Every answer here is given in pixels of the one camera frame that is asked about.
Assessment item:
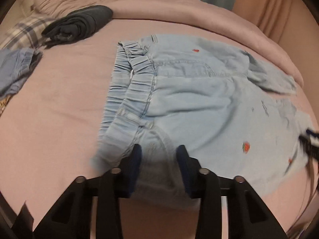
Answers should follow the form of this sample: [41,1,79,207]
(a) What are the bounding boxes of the light blue denim pants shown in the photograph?
[92,35,312,208]

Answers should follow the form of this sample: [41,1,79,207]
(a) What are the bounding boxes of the folded dark navy garment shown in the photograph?
[42,5,113,48]

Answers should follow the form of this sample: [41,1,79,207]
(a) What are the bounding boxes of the peach curtain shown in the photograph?
[232,0,319,48]

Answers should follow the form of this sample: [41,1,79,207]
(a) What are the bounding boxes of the plaid pillow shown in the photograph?
[1,15,55,50]

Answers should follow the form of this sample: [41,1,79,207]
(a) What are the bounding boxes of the pink bed sheet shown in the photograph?
[1,20,316,238]

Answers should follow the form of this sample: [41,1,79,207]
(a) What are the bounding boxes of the folded blue denim shorts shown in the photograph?
[1,48,43,100]

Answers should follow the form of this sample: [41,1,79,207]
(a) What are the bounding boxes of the pink rolled duvet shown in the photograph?
[33,0,304,86]

